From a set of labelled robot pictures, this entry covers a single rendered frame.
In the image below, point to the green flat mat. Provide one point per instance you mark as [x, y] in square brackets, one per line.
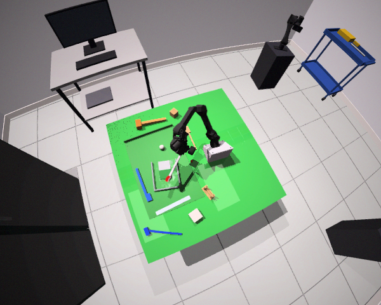
[144, 150]

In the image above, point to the white curved strip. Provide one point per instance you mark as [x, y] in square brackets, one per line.
[172, 205]

